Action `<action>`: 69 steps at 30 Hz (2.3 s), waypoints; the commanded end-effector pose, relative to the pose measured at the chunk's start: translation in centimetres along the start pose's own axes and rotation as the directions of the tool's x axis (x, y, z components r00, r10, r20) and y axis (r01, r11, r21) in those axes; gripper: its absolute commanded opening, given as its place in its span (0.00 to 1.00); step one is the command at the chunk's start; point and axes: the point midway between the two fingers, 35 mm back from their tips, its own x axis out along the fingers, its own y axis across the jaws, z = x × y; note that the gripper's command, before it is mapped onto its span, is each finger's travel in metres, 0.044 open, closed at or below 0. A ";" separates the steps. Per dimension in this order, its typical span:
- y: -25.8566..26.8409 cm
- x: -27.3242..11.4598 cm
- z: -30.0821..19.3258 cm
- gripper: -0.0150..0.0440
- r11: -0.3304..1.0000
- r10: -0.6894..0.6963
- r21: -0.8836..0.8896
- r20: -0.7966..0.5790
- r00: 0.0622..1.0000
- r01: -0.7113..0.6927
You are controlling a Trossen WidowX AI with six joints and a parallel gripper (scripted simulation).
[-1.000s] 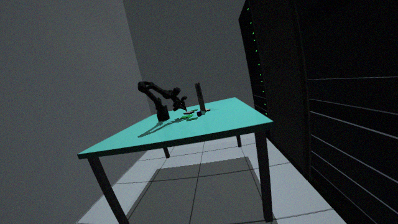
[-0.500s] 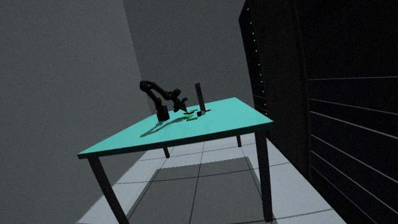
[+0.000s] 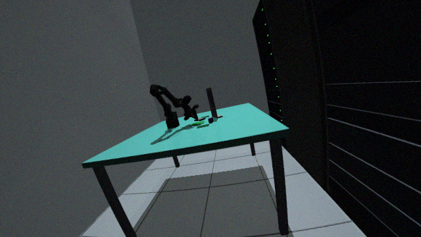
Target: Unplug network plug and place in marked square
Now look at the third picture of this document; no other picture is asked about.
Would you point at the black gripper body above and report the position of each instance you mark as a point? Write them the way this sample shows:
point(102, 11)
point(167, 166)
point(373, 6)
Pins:
point(191, 110)

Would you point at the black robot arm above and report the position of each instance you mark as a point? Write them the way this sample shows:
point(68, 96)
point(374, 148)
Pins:
point(154, 90)

